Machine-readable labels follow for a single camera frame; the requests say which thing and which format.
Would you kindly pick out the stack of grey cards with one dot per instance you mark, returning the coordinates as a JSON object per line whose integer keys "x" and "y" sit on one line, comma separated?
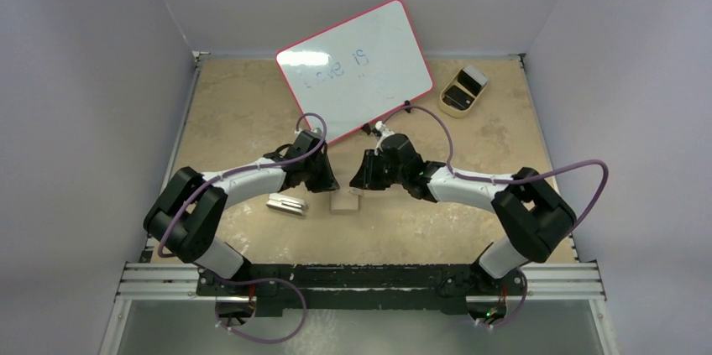
{"x": 473, "y": 79}

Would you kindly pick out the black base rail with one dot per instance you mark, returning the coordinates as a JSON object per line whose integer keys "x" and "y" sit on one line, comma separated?
{"x": 451, "y": 289}

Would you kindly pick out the pink framed whiteboard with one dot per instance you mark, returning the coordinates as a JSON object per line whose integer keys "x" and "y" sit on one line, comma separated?
{"x": 358, "y": 70}

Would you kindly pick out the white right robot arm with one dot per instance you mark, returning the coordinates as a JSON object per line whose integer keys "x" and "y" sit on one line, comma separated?
{"x": 534, "y": 216}

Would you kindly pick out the black whiteboard stand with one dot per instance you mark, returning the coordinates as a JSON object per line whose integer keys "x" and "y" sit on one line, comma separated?
{"x": 366, "y": 128}

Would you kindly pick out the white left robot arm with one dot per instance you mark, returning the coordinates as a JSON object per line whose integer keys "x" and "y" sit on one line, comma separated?
{"x": 186, "y": 215}

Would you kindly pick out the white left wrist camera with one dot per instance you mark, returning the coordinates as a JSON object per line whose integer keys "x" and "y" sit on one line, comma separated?
{"x": 314, "y": 132}

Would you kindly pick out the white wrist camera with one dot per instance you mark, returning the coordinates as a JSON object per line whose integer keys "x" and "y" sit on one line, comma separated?
{"x": 381, "y": 132}
{"x": 314, "y": 132}

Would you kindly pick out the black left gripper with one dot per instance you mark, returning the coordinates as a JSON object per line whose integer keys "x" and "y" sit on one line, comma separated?
{"x": 327, "y": 182}

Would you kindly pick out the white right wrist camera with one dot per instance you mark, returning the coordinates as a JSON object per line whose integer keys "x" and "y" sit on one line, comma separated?
{"x": 381, "y": 132}

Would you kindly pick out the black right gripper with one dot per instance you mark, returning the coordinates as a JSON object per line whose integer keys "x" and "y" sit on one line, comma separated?
{"x": 369, "y": 171}

